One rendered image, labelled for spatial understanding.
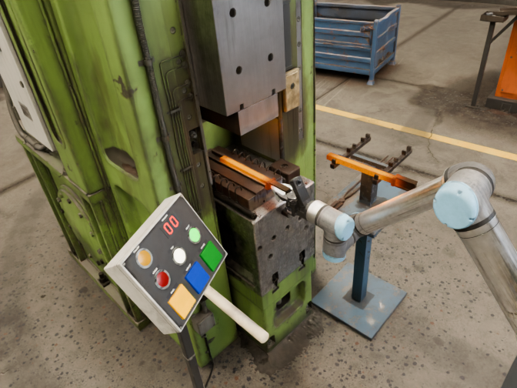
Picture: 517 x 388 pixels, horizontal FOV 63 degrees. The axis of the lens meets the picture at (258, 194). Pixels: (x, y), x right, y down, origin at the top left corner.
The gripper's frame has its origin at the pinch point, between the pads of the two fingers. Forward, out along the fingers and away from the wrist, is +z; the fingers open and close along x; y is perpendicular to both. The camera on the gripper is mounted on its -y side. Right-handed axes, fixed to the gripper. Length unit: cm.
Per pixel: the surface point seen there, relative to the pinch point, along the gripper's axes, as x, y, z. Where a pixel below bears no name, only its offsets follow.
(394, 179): 33.3, -1.2, -34.6
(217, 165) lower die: -4.6, 2.4, 31.5
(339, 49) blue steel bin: 313, 72, 196
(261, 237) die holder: -12.3, 18.5, -3.7
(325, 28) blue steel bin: 309, 50, 216
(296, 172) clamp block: 16.7, 4.1, 2.8
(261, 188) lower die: -4.6, 1.2, 3.4
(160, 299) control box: -68, -7, -20
